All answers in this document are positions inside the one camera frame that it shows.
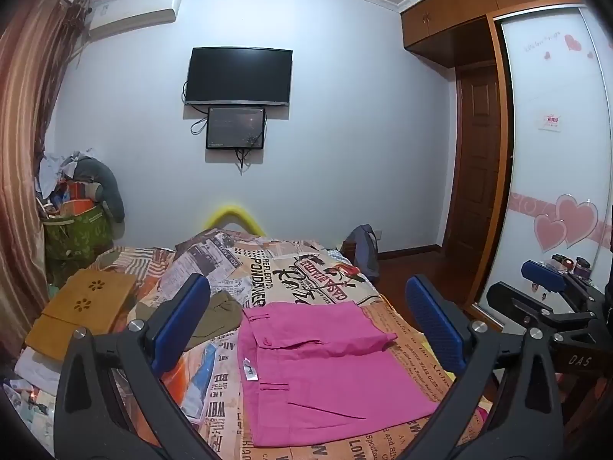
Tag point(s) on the white clutter pile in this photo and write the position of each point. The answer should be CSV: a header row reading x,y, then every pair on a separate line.
x,y
28,407

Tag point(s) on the dark jar with red lid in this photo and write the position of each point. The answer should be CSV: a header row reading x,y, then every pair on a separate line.
x,y
562,263

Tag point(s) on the red and white sticker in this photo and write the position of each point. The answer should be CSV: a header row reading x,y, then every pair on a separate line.
x,y
550,120

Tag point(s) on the wooden wardrobe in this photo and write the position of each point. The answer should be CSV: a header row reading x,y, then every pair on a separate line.
x,y
445,14

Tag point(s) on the blue grey backpack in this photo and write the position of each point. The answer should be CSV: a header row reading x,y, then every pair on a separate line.
x,y
363,249

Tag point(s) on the striped brown curtain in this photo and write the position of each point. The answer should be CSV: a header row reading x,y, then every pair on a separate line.
x,y
28,129

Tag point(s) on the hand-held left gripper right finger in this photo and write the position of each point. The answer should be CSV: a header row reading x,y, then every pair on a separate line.
x,y
436,321

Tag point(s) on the green patterned bag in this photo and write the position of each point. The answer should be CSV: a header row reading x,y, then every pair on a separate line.
x,y
76,237

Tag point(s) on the white heart print sliding door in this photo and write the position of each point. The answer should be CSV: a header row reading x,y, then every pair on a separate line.
x,y
550,177

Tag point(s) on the pink pants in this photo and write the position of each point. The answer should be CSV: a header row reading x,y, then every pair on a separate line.
x,y
325,383

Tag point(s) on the newspaper print bedsheet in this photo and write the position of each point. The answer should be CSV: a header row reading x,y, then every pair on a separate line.
x,y
297,268

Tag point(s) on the white folded cloth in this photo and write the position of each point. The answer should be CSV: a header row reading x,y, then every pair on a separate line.
x,y
36,369

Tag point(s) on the small black wall monitor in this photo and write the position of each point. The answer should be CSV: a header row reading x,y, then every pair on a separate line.
x,y
235,128

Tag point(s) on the mustard board with flower cutouts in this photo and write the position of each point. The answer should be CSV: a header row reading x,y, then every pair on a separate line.
x,y
72,316

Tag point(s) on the pile of pale cloths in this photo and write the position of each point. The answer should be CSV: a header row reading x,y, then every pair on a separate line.
x,y
55,172

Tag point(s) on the white air conditioner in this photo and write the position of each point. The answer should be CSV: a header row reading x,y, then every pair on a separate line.
x,y
139,7

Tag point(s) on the olive green garment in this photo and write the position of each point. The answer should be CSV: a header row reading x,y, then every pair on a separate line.
x,y
220,316

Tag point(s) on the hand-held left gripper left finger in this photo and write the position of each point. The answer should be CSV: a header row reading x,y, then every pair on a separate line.
x,y
181,318

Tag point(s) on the orange box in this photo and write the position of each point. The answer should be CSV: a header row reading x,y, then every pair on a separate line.
x,y
79,196

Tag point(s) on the purple jar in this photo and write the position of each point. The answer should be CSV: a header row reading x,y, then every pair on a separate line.
x,y
584,268

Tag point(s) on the black wall television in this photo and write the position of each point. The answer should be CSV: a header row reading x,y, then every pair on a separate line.
x,y
238,75

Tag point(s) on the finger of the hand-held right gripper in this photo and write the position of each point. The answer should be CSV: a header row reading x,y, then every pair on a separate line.
x,y
543,275
517,304

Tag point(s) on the brown wooden door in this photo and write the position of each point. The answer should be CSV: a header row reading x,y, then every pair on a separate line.
x,y
476,177

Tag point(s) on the yellow curved object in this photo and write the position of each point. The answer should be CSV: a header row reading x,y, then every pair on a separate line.
x,y
232,213

